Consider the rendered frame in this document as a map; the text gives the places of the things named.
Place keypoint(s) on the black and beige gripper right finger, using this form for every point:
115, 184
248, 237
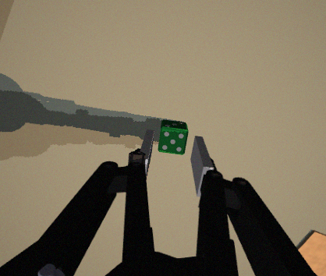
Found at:
266, 245

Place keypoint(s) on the green die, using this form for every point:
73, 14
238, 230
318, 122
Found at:
173, 137

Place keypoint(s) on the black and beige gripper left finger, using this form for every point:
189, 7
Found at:
59, 251

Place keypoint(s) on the orange mat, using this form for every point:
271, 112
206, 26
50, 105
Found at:
313, 250

